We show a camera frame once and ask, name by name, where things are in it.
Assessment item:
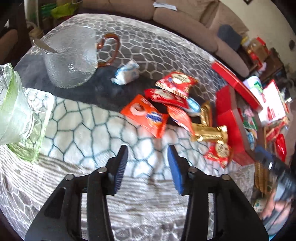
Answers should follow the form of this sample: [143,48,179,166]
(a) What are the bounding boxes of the gold foil snack bar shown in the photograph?
[191,123,228,144]

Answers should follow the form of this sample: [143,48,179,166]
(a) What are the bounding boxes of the orange snack packet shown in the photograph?
[120,94,170,138]

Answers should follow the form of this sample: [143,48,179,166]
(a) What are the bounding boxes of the wicker basket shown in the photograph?
[254,162,273,197]

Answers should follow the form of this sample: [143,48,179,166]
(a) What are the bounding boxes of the red round-logo snack packet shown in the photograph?
[204,143,233,169]

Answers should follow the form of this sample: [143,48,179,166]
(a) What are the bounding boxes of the red octagonal tin base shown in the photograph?
[216,85,255,166]

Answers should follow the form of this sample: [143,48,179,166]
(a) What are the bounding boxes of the patterned grey table cloth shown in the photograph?
[1,14,254,240]

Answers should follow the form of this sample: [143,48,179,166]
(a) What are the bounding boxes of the red snack packet lower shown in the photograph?
[166,105,195,136]

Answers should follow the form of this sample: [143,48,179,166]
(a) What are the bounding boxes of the blue white candy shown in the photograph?
[184,97,201,117]

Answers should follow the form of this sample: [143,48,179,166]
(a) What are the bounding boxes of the red octagonal tin lid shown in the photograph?
[211,61,263,112]

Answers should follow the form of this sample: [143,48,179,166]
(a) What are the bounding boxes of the red snack packet middle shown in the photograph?
[144,88,188,108]

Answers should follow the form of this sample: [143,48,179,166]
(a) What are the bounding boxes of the red snack packet top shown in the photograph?
[155,71,198,99]

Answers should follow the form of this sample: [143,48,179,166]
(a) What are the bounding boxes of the green glass bowl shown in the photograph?
[1,63,54,162]

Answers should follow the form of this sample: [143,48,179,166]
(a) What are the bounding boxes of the white blue crumpled wrapper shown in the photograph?
[111,60,140,85]

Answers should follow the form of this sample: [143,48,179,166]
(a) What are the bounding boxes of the dark blue cushion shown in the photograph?
[217,25,242,52]

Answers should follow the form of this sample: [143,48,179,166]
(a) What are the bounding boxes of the beige sofa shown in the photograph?
[80,0,249,77]

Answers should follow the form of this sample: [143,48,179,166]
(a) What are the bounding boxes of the green plastic bag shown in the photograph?
[41,2,79,20]

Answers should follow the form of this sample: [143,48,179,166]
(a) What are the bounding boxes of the white paper on sofa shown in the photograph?
[153,2,177,11]

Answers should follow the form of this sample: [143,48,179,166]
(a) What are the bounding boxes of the glass pitcher amber handle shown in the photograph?
[37,26,120,88]

